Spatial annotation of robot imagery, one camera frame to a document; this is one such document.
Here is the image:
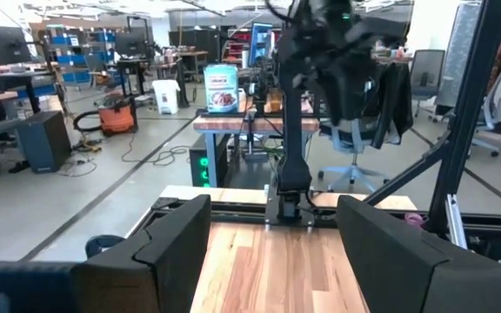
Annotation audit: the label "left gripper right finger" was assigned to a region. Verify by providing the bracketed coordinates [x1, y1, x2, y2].
[337, 194, 501, 313]

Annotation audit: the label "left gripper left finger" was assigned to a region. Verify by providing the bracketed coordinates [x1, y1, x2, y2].
[0, 194, 211, 313]

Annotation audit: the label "pink round swirl vase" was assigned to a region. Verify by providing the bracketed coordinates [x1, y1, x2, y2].
[404, 211, 429, 228]

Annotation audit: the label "dark round stool seat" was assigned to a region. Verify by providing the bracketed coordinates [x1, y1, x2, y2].
[84, 234, 126, 260]

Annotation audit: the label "black computer with green lights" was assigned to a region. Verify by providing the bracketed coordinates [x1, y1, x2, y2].
[188, 134, 230, 189]

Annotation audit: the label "office chair with black jacket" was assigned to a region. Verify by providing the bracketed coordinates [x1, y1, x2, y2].
[317, 60, 415, 193]

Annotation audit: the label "orange shop vacuum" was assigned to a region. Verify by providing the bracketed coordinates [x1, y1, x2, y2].
[72, 96, 138, 137]

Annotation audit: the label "white trash bin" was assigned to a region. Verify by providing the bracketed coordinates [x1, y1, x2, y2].
[151, 79, 181, 115]

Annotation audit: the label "grey computer tower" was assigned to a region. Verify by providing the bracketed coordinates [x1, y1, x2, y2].
[17, 110, 72, 174]

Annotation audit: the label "blue food product box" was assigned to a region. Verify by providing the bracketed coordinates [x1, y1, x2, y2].
[204, 63, 240, 114]

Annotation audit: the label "blue lit monitor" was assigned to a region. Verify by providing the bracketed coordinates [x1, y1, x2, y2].
[249, 22, 274, 67]

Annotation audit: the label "black computer monitor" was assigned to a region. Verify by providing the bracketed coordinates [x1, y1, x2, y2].
[0, 24, 33, 66]

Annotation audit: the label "white frame bracket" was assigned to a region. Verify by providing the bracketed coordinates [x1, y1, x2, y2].
[444, 193, 469, 250]

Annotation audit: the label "black floor cables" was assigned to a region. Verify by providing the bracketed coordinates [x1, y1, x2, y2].
[121, 130, 191, 167]

